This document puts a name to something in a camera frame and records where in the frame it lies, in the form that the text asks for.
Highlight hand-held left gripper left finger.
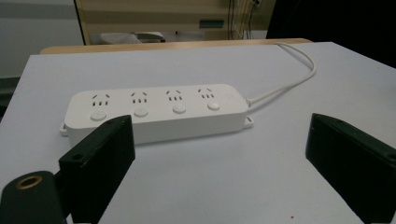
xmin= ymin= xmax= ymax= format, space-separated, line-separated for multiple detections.
xmin=58 ymin=114 xmax=136 ymax=224

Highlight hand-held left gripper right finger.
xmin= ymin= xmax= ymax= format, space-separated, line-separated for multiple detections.
xmin=304 ymin=113 xmax=396 ymax=224

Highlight white power strip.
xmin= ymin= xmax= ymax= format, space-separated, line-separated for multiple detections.
xmin=60 ymin=83 xmax=254 ymax=147

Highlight grey chair seat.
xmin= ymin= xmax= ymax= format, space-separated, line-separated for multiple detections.
xmin=98 ymin=31 xmax=166 ymax=45

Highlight white power strip cable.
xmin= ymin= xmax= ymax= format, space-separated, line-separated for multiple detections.
xmin=246 ymin=42 xmax=318 ymax=107

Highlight hanging dark cables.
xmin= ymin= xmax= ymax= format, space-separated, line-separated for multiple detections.
xmin=227 ymin=0 xmax=262 ymax=40

